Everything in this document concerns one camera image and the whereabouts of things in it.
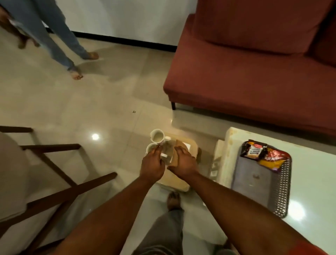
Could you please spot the person's left hand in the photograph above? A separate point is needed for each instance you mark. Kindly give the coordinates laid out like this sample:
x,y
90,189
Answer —
x,y
152,166

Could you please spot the person's right hand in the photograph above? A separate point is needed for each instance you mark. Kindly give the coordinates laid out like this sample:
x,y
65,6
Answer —
x,y
186,164

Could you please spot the person's right thumb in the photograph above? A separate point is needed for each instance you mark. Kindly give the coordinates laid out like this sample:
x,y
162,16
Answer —
x,y
172,168

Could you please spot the person's left fingers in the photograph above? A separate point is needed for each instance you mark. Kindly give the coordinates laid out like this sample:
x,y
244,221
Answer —
x,y
157,151

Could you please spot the person's left forearm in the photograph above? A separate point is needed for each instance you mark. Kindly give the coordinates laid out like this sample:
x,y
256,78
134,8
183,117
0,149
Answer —
x,y
110,223

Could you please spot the person's right forearm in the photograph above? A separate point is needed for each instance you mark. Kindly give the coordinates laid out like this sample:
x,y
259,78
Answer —
x,y
236,215

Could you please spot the white ceramic cup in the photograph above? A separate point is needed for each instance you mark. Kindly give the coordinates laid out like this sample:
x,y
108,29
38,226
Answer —
x,y
150,148
157,136

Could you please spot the light wooden tray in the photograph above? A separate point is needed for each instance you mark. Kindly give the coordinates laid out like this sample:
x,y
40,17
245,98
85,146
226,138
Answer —
x,y
173,181

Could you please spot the white paper napkin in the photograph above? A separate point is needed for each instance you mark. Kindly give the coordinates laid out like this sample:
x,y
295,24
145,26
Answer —
x,y
187,145

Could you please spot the person's bare foot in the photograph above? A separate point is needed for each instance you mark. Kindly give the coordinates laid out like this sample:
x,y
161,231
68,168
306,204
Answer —
x,y
173,201

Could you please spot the person's grey trouser leg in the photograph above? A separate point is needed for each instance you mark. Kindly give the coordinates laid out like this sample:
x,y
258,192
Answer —
x,y
162,233

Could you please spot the dark brown snack packet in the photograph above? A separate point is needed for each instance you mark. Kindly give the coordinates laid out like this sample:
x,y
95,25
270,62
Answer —
x,y
253,151

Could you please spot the grey metal mesh tray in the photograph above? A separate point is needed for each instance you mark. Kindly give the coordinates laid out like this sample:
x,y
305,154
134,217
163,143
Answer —
x,y
257,181

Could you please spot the red fabric sofa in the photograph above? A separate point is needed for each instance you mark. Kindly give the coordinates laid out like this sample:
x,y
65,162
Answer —
x,y
236,86

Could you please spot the red and yellow snack packet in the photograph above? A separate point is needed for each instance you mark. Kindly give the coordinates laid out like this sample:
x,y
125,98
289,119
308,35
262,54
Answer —
x,y
275,159

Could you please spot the dark wooden chair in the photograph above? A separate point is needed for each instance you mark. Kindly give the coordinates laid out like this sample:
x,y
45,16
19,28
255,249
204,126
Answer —
x,y
60,194

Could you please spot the white low table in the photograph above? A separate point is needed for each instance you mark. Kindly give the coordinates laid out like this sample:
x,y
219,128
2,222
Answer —
x,y
315,178

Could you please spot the red shirt sleeve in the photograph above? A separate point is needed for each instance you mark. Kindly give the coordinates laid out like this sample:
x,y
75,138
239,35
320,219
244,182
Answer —
x,y
307,249

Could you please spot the large red sofa cushion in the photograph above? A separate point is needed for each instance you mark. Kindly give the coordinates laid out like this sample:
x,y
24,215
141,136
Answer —
x,y
257,23

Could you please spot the small red sofa cushion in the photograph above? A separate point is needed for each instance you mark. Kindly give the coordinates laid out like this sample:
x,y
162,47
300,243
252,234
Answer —
x,y
325,42

